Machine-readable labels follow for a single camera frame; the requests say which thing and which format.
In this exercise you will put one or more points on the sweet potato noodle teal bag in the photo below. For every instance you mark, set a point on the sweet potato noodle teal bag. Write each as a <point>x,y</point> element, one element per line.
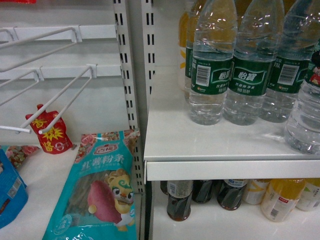
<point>97,201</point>

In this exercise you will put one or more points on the dark tea bottle right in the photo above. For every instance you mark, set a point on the dark tea bottle right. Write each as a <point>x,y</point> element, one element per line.
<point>230,193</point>

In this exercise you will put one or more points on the white green bottle lower right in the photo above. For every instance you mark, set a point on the white green bottle lower right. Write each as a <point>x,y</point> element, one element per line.
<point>310,197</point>

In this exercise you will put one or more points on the yellow drink bottle behind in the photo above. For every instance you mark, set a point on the yellow drink bottle behind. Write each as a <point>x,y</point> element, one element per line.
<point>181,58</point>

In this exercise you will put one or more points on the white shelf board right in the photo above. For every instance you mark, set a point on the white shelf board right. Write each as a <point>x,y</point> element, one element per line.
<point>176,148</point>

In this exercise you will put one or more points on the water bottle green label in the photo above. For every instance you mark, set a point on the water bottle green label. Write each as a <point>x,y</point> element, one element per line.
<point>256,49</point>
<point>302,130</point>

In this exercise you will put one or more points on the dark tea bottle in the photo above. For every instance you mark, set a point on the dark tea bottle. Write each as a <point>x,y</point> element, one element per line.
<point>179,199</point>
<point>230,193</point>
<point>202,191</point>

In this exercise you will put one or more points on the water bottle left barcode label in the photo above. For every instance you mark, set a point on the water bottle left barcode label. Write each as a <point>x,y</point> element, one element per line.
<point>212,60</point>

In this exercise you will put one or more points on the yellow drink bottle lower shelf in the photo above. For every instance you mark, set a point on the yellow drink bottle lower shelf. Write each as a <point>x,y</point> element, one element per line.
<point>281,197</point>

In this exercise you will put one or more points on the dark tea bottle middle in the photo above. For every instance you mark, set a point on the dark tea bottle middle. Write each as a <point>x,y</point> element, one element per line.
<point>202,191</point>

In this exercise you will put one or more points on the dark tea bottle front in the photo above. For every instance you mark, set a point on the dark tea bottle front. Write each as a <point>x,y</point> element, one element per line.
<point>179,199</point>

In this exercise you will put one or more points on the white label bottle lower shelf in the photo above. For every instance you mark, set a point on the white label bottle lower shelf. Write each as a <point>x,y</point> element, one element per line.
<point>255,191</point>

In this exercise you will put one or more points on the left hook short white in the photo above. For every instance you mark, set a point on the left hook short white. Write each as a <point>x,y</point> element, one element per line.
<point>15,87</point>

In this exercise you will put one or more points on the rear water bottle left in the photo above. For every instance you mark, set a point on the rear water bottle left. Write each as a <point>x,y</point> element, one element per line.
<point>193,17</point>

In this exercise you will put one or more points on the upper white display hook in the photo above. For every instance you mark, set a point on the upper white display hook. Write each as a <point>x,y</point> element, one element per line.
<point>38,45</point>

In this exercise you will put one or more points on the blue snack package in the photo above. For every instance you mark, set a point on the blue snack package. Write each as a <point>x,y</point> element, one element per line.
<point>13,193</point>

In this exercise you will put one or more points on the floral noodle bag behind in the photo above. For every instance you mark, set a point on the floral noodle bag behind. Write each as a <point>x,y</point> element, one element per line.
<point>17,154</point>

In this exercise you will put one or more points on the water bottle barcode label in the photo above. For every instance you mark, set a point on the water bottle barcode label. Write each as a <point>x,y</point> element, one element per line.
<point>300,35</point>
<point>212,60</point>

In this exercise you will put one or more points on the water bottle right barcode label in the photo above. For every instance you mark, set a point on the water bottle right barcode label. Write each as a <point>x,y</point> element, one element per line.
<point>300,35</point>

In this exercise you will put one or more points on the red sauce pouch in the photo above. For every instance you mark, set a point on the red sauce pouch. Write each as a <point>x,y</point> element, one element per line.
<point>55,140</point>

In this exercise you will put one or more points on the white upright slotted post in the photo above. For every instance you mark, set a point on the white upright slotted post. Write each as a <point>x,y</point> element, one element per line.
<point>121,13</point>

